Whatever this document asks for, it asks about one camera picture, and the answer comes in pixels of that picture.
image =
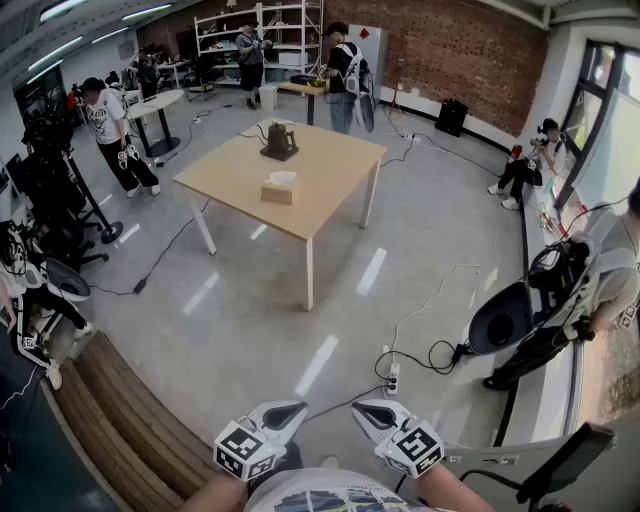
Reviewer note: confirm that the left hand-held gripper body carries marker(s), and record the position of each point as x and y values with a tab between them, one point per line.
245	450

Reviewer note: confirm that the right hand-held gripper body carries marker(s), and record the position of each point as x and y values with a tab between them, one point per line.
415	450

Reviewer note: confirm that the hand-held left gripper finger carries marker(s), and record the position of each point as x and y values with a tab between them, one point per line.
280	404
295	422

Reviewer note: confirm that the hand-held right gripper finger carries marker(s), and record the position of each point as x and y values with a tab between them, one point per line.
380	403
365	425

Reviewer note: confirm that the white tissue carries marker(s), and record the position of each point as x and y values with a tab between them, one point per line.
281	177

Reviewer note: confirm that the person's right forearm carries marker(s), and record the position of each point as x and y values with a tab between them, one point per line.
455	487

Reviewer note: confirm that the person's left forearm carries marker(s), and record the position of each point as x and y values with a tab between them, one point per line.
215	492

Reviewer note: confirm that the white power strip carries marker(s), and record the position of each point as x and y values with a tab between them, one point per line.
392	377
410	135

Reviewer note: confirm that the person's right white shoe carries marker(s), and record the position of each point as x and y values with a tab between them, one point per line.
330	461

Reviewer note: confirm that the person's white printed t-shirt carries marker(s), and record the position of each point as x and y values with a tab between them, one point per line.
330	492

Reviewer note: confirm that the wooden bench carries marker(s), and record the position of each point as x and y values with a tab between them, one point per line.
125	425

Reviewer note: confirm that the white table leg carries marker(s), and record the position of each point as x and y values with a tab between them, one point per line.
205	227
308	275
369	197

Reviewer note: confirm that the black power adapter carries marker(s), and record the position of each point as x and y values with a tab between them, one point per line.
139	286

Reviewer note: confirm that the black equipment stand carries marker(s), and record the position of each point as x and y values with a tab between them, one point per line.
111	232

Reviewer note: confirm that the dark square kettle base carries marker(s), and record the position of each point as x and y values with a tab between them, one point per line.
277	155

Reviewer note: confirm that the black office chair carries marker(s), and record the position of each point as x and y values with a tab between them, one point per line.
75	242

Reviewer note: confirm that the black gooseneck kettle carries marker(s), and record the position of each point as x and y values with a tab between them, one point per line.
278	137

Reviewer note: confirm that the red canister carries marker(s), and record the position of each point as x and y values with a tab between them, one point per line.
516	151

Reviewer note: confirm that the black speaker box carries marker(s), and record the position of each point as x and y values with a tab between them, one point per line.
451	117

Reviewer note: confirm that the thin tripod stand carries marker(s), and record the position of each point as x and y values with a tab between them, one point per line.
397	100

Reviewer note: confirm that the white waste bin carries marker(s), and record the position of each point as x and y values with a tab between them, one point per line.
268	97

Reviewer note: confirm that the wooden table with black leg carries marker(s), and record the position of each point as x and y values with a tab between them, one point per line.
297	87

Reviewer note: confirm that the white round table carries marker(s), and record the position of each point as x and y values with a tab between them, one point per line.
160	97

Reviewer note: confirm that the white cabinet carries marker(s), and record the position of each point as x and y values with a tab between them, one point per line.
375	55

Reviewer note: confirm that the white metal shelving rack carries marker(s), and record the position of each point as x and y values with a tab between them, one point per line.
303	25

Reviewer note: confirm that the ceiling light strip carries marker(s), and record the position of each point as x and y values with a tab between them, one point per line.
55	52
147	12
110	35
62	9
44	72

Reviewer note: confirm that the black window frame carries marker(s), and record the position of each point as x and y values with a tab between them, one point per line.
582	110

